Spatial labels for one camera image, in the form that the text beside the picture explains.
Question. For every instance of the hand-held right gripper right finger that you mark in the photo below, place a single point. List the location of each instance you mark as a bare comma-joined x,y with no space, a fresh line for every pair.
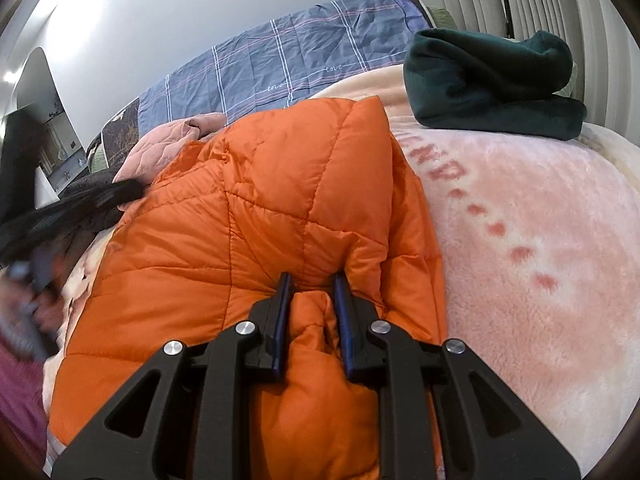
346,330

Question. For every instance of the dark green garment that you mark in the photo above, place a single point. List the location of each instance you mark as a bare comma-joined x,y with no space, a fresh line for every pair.
475,85

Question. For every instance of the wall mirror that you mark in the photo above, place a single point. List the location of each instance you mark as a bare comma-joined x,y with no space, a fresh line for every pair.
50,125

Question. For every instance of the pink fleece blanket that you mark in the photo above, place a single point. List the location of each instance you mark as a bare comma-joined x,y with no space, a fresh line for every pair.
525,260

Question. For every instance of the magenta clothing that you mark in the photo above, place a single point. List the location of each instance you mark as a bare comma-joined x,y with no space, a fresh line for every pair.
20,400

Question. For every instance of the pink quilted garment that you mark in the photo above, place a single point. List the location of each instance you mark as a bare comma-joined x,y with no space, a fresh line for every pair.
165,145

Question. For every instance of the blue plaid quilt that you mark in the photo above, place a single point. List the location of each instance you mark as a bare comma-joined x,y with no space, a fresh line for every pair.
300,50

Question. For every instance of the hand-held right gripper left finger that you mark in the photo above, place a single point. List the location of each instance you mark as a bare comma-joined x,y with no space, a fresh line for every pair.
280,330

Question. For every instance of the dark floral bedding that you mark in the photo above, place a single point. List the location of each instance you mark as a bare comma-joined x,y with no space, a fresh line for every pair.
117,130

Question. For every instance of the orange puffer jacket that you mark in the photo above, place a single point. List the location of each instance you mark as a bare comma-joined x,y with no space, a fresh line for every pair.
275,185

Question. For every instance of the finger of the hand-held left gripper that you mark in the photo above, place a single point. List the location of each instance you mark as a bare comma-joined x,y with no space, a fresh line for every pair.
85,212

